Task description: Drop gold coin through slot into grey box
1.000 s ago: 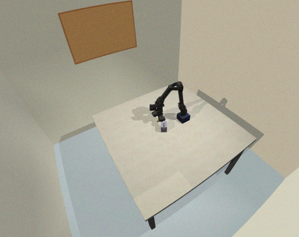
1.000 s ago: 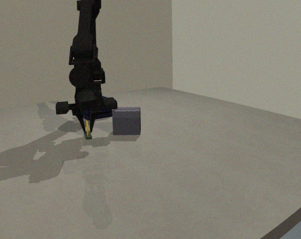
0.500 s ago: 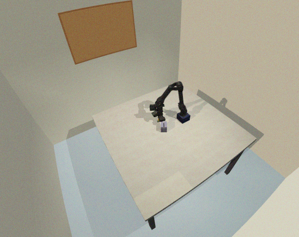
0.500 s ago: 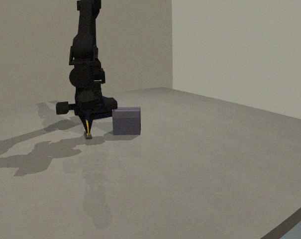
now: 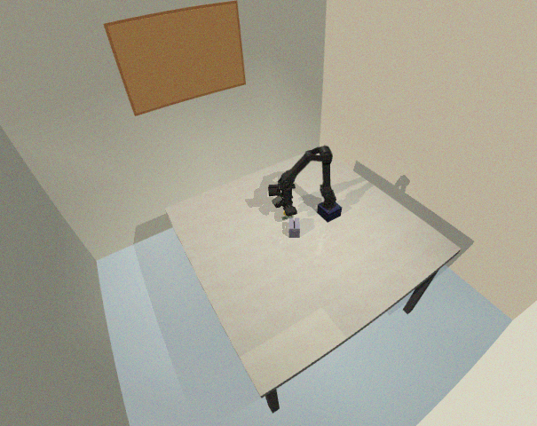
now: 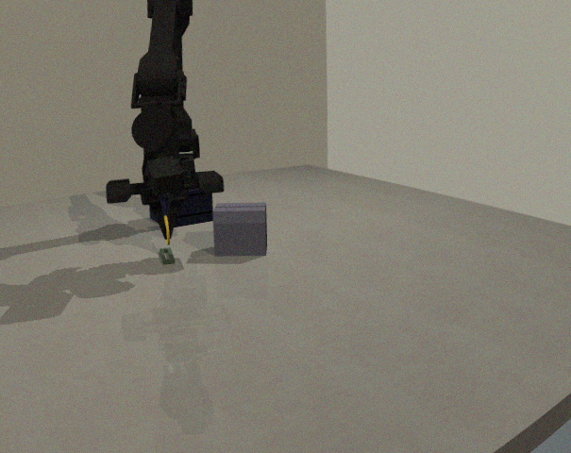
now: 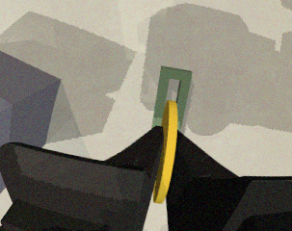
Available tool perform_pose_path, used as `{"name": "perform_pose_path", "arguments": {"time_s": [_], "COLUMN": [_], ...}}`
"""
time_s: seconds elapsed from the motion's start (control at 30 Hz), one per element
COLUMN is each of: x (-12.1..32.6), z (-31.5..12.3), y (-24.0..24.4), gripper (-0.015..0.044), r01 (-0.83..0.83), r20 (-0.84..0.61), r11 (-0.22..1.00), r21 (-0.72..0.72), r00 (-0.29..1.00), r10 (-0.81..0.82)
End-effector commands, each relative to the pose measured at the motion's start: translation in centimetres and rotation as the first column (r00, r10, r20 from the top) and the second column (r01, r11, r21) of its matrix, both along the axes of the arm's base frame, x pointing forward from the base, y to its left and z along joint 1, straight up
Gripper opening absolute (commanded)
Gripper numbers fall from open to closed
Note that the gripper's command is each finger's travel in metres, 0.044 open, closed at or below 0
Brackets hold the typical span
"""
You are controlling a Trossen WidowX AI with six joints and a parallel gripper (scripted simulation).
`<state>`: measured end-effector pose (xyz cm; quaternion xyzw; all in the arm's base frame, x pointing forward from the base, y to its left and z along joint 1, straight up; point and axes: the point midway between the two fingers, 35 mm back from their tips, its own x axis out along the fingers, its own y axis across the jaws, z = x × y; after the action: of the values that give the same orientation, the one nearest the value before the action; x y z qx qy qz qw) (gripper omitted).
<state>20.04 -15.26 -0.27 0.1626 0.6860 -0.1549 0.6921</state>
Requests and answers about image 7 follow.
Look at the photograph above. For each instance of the grey box side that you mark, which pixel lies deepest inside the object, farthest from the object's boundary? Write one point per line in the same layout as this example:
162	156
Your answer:
32	94

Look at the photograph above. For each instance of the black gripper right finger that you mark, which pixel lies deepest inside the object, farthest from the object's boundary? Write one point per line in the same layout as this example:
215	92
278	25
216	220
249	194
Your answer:
205	196

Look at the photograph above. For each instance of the gold coin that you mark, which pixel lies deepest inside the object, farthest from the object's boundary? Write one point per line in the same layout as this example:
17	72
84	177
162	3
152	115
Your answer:
165	167

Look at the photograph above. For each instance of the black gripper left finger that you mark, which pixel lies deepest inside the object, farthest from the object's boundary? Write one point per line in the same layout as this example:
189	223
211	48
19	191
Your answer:
115	192

